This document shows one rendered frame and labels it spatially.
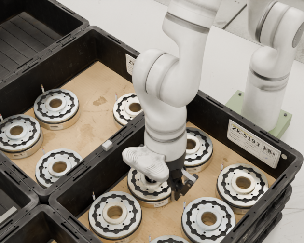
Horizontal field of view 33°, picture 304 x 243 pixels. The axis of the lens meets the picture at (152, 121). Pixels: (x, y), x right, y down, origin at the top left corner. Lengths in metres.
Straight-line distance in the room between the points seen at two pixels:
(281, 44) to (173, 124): 0.35
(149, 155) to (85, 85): 0.43
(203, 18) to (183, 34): 0.04
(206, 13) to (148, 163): 0.28
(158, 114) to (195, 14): 0.18
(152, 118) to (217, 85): 0.63
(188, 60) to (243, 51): 0.81
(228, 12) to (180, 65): 2.09
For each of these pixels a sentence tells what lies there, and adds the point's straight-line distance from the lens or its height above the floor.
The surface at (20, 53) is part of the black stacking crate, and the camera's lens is 1.37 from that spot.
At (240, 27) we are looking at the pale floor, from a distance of 2.73.
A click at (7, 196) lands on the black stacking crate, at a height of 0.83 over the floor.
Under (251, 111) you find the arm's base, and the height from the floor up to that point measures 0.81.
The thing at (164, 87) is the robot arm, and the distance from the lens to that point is 0.75.
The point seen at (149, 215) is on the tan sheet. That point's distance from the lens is 1.02.
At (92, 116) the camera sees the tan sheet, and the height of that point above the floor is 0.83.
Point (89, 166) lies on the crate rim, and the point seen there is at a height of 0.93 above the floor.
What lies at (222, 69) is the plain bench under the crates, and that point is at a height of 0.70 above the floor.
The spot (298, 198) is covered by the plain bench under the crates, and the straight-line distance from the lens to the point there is 1.23.
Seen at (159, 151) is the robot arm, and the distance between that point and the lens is 0.87.
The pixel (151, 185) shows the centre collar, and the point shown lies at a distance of 1.01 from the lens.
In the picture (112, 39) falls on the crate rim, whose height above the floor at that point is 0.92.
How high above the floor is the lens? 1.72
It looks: 50 degrees down
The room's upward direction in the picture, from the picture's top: 2 degrees counter-clockwise
